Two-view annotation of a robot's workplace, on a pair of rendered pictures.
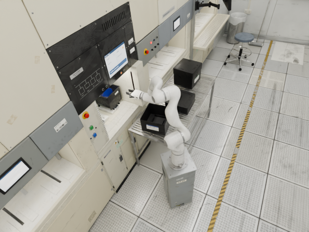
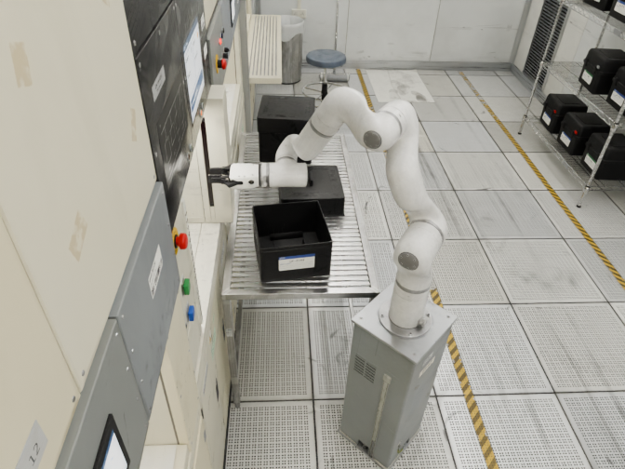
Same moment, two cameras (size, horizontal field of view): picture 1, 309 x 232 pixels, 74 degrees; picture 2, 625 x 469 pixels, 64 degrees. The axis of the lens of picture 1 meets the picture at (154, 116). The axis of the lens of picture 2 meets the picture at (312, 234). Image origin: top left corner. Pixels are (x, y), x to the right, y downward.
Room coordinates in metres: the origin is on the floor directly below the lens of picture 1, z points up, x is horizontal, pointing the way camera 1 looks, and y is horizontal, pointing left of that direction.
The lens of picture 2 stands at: (0.32, 0.85, 2.11)
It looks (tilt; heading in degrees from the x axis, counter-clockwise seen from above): 39 degrees down; 322
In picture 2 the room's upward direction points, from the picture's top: 3 degrees clockwise
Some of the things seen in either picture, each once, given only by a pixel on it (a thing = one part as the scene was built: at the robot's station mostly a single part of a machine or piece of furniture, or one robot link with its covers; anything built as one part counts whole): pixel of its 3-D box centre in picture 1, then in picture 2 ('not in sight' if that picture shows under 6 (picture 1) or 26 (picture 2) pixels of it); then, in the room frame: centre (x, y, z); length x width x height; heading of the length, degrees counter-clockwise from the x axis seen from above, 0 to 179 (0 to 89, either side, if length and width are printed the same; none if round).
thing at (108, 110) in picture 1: (110, 105); not in sight; (1.84, 0.50, 0.89); 0.22 x 0.21 x 0.04; 57
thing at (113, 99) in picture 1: (107, 94); not in sight; (1.84, 0.50, 1.06); 0.24 x 0.20 x 0.32; 147
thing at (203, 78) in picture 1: (176, 122); (295, 255); (1.92, -0.29, 0.38); 1.30 x 0.60 x 0.76; 147
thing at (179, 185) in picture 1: (177, 180); (391, 380); (1.07, -0.17, 0.38); 0.28 x 0.28 x 0.76; 12
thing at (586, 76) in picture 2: not in sight; (605, 71); (1.93, -3.13, 0.81); 0.30 x 0.28 x 0.26; 142
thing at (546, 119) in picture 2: not in sight; (562, 113); (2.22, -3.32, 0.31); 0.30 x 0.28 x 0.26; 144
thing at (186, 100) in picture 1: (180, 100); (310, 187); (1.86, -0.33, 0.83); 0.29 x 0.29 x 0.13; 59
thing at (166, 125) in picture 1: (157, 118); (290, 239); (1.58, -0.02, 0.85); 0.28 x 0.28 x 0.17; 65
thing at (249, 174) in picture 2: (137, 94); (246, 175); (1.61, 0.14, 1.19); 0.11 x 0.10 x 0.07; 57
